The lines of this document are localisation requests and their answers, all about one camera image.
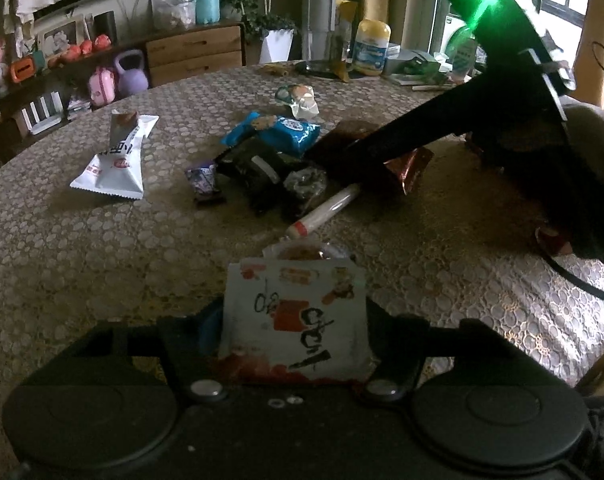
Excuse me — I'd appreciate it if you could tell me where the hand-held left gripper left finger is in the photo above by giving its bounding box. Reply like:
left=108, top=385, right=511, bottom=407
left=69, top=297, right=233, bottom=406

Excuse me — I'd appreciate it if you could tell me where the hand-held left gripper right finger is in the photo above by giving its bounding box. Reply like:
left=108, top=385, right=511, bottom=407
left=357, top=300, right=525, bottom=406

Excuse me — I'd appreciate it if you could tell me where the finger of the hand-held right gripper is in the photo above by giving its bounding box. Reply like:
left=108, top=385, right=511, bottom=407
left=331, top=76, right=489, bottom=182

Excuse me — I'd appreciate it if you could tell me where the brown foil snack packet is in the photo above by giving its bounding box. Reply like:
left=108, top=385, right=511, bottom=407
left=381, top=147, right=436, bottom=196

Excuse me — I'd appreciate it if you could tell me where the white red snack packet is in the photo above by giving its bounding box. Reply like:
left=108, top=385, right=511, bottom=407
left=218, top=257, right=372, bottom=385

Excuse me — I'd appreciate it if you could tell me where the blue cookie packet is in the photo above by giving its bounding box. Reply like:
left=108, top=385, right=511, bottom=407
left=221, top=110, right=324, bottom=159

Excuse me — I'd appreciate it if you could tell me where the long white snack packet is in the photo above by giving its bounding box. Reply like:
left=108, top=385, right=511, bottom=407
left=70, top=110, right=161, bottom=202

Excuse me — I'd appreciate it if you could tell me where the person's right hand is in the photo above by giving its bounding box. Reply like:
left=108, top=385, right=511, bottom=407
left=534, top=225, right=575, bottom=257

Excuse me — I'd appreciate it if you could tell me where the green white box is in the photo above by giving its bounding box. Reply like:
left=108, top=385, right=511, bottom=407
left=382, top=48, right=449, bottom=87

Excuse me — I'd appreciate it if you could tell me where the dark brown snack packet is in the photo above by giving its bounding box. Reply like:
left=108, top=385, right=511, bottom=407
left=309, top=120, right=383, bottom=181

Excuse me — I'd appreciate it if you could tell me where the yellow lid tub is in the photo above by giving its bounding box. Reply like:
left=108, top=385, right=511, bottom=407
left=351, top=18, right=394, bottom=78

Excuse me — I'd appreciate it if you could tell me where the tall yellow packet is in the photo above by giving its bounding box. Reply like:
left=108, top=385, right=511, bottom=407
left=334, top=0, right=359, bottom=82

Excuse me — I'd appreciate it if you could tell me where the bread in green white bag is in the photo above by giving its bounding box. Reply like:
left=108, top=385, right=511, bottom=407
left=274, top=83, right=321, bottom=120

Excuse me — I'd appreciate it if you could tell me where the jelly cup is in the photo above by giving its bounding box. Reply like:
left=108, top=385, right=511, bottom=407
left=262, top=240, right=354, bottom=262

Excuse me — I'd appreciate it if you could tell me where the sausage stick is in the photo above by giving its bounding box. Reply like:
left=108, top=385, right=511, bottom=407
left=287, top=183, right=361, bottom=241

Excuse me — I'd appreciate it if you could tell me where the clear dark snack packet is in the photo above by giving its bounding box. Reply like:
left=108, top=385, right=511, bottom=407
left=281, top=167, right=329, bottom=222

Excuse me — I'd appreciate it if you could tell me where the small purple candy packet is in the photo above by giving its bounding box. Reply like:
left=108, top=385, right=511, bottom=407
left=184, top=162, right=227, bottom=209

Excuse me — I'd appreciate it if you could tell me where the black snack packet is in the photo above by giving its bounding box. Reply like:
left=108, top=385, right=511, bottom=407
left=216, top=137, right=289, bottom=217

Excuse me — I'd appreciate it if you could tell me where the white planter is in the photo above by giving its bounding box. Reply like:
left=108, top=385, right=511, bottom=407
left=258, top=28, right=296, bottom=65

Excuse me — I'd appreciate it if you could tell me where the green potted plant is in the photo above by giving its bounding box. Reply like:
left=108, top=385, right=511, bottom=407
left=202, top=0, right=298, bottom=43

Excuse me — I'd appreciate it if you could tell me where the wooden sideboard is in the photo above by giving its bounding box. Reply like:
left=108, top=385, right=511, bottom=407
left=0, top=20, right=247, bottom=133

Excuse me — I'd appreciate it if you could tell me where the teal bottle figure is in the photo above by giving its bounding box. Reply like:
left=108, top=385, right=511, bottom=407
left=181, top=0, right=221, bottom=26

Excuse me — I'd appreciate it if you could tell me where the purple kettlebell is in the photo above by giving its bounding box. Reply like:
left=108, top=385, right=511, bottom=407
left=112, top=49, right=149, bottom=95

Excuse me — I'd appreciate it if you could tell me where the clear plastic bag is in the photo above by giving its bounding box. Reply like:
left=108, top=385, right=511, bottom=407
left=151, top=0, right=198, bottom=31

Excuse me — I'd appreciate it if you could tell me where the orange box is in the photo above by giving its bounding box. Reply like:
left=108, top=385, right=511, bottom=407
left=9, top=54, right=46, bottom=84

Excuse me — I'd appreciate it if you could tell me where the black speaker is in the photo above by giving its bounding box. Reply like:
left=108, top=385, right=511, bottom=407
left=92, top=10, right=118, bottom=44

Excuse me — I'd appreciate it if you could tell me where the black cable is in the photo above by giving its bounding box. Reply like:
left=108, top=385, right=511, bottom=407
left=541, top=249, right=604, bottom=308

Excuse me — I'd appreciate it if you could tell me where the photo frame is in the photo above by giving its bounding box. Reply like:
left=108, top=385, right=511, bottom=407
left=34, top=14, right=86, bottom=57

